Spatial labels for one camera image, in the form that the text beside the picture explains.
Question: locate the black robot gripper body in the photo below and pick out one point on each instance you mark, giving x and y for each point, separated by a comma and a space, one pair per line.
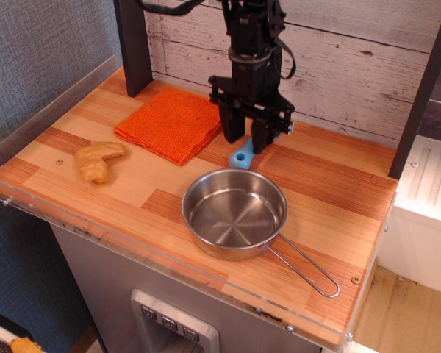
253, 89

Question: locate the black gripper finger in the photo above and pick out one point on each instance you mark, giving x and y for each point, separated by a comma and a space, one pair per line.
232, 122
263, 133

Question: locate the blue handled grey spoon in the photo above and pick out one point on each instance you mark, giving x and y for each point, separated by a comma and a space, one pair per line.
242, 158

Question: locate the tan toy chicken piece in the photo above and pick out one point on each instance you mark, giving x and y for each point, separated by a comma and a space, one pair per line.
91, 160

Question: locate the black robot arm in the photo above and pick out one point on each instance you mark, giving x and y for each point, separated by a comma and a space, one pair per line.
254, 28

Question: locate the orange folded cloth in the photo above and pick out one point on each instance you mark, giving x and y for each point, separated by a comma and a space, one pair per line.
174, 124

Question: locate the stainless steel pan bowl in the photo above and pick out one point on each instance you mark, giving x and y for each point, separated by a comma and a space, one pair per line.
234, 214

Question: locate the white toy sink unit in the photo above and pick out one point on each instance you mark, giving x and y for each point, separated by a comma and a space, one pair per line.
410, 244

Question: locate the grey toy fridge cabinet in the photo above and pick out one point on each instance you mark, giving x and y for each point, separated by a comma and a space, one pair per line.
106, 280

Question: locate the silver dispenser panel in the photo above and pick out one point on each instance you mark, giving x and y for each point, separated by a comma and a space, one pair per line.
165, 328

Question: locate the orange object bottom left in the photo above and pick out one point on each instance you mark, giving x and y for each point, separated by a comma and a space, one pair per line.
24, 345

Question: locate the dark left upright post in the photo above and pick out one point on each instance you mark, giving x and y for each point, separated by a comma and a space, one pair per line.
133, 39

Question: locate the dark upright post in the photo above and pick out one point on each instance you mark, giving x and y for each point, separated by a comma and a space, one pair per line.
133, 39
423, 95

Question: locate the dark right upright post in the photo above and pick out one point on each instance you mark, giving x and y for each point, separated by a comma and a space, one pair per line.
423, 95

